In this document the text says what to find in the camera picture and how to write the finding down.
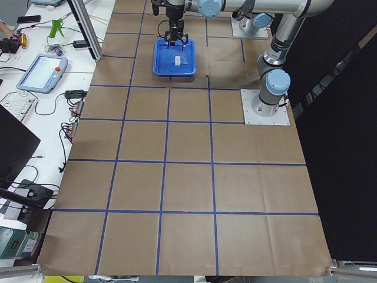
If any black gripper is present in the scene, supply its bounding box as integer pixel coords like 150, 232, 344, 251
165, 0, 186, 21
164, 19, 189, 52

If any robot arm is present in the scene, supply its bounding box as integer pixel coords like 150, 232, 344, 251
157, 12, 275, 49
151, 0, 333, 80

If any blue plastic tray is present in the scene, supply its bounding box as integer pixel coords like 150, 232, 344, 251
153, 38, 196, 76

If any person hand at desk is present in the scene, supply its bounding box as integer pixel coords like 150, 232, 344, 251
0, 21, 13, 38

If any black power adapter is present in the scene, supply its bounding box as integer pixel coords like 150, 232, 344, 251
72, 40, 88, 48

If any teach pendant tablet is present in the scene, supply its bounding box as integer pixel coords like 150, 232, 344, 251
16, 54, 68, 94

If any black smartphone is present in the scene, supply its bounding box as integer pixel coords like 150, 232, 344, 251
17, 15, 41, 24

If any white keyboard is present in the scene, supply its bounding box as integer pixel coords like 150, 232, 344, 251
1, 91, 37, 124

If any black monitor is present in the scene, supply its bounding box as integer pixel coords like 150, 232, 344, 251
0, 106, 41, 189

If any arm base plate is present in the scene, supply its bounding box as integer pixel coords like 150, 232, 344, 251
231, 18, 271, 40
240, 89, 290, 126

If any aluminium frame post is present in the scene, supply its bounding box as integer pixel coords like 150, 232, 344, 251
67, 0, 102, 62

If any green handled reacher grabber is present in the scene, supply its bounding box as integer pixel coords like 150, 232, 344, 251
48, 18, 64, 38

